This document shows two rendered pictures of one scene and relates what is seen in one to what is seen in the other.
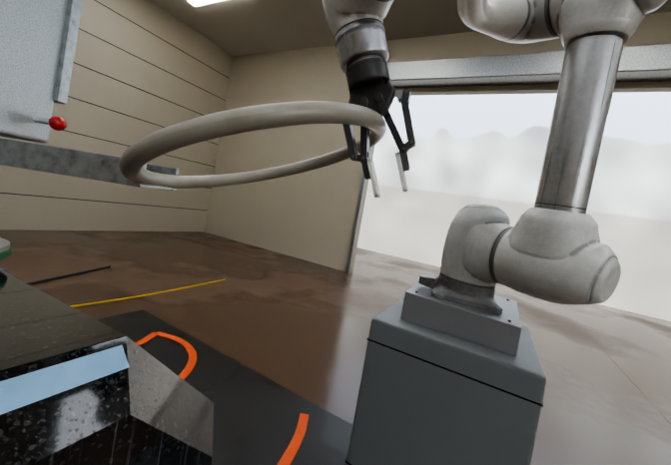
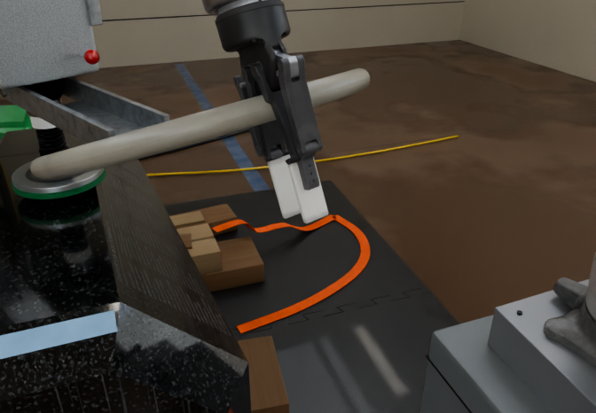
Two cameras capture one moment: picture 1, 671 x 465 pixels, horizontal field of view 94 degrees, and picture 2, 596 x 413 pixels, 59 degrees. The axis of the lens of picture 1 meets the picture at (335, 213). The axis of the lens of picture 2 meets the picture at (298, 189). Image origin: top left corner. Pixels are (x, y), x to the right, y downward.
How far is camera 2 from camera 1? 0.58 m
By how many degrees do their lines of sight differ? 48
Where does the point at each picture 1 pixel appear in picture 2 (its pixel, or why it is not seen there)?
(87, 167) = (82, 132)
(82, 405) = (77, 356)
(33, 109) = (74, 44)
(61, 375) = (65, 331)
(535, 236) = not seen: outside the picture
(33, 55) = not seen: outside the picture
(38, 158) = (60, 120)
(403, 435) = not seen: outside the picture
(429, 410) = not seen: outside the picture
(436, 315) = (532, 368)
